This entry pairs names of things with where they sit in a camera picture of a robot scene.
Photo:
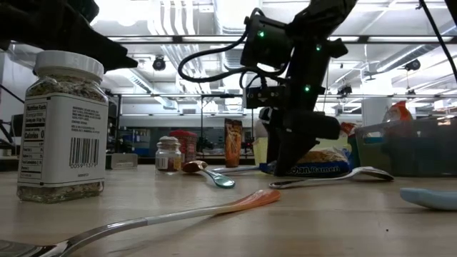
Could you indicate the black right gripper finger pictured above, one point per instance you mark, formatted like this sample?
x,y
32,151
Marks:
x,y
272,146
292,157

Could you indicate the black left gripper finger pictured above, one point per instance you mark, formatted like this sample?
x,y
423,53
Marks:
x,y
110,53

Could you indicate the blue ramen packet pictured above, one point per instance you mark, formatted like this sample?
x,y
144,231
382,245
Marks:
x,y
321,167

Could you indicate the brown foil pouch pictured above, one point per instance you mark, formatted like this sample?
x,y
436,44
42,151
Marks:
x,y
233,142

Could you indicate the red spice tin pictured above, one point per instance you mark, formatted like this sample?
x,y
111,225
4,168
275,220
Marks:
x,y
189,146

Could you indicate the orange chicken ramen packet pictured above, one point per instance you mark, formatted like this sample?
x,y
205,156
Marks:
x,y
398,112

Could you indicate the large herb spice jar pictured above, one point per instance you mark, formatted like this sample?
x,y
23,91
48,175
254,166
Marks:
x,y
62,142

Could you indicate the small glass spice jar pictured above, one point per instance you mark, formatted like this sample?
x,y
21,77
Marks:
x,y
168,157

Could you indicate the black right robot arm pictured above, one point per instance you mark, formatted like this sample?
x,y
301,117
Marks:
x,y
310,64

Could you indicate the yellow translucent plastic bin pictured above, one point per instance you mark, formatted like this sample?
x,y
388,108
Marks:
x,y
260,150

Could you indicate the all silver metal spoon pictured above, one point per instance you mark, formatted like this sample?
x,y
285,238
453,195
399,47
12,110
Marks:
x,y
321,180

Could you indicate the black ceiling spotlight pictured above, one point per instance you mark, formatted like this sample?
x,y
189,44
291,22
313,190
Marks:
x,y
344,90
159,63
413,65

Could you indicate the white room column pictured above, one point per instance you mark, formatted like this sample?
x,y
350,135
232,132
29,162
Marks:
x,y
376,110

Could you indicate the grey plastic basket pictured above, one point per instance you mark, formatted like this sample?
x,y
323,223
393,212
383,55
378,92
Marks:
x,y
410,150

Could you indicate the black background stand frame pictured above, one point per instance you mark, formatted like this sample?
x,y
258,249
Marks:
x,y
221,95

